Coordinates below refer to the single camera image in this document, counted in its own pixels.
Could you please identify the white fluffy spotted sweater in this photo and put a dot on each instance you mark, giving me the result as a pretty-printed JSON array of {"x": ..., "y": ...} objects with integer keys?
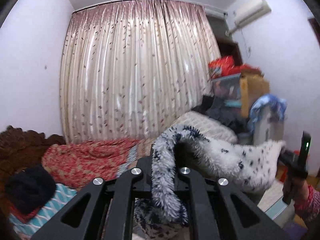
[{"x": 251, "y": 168}]

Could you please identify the brown wooden headboard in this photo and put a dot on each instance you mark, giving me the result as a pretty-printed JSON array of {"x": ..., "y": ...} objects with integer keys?
[{"x": 20, "y": 149}]

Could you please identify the black knitted garment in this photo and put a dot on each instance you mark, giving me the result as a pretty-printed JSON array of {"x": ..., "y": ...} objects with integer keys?
[{"x": 30, "y": 189}]

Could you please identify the white wall air conditioner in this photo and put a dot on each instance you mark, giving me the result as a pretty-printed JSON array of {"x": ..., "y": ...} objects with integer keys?
[{"x": 250, "y": 11}]

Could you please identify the teal white patterned pillow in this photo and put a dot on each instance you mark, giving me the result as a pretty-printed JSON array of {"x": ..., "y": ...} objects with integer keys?
[{"x": 61, "y": 197}]

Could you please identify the right hand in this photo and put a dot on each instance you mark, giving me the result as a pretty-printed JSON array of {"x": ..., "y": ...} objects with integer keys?
[{"x": 302, "y": 190}]

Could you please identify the blue white cloth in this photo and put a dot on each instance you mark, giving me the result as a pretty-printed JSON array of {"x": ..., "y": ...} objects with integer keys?
[{"x": 276, "y": 104}]

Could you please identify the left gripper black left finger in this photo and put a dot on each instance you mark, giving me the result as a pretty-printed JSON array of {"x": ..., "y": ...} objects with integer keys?
[{"x": 102, "y": 209}]

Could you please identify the pink beige floral curtain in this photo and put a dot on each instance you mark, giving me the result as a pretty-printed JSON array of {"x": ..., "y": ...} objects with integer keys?
[{"x": 129, "y": 69}]

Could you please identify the red floral quilt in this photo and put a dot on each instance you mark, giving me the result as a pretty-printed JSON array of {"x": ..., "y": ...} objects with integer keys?
[{"x": 75, "y": 165}]

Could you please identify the grey white cabinet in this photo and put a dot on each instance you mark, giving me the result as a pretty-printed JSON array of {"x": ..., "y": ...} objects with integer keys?
[{"x": 267, "y": 128}]

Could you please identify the brown cardboard box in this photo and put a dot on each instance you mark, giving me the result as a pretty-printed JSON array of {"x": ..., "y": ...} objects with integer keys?
[{"x": 252, "y": 87}]

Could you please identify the red patterned sleeve forearm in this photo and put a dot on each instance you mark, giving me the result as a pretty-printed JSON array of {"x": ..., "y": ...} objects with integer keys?
[{"x": 308, "y": 210}]

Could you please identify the dark clothes pile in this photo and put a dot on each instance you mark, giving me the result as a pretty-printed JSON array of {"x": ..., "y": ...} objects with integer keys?
[{"x": 214, "y": 107}]

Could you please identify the red plastic bag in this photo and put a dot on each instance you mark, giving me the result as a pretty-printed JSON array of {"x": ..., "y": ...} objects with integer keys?
[{"x": 226, "y": 66}]

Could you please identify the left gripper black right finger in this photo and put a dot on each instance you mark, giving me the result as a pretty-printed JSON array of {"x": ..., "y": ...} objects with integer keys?
[{"x": 218, "y": 210}]

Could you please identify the clear plastic storage box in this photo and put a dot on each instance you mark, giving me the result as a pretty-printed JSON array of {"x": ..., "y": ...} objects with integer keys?
[{"x": 227, "y": 87}]

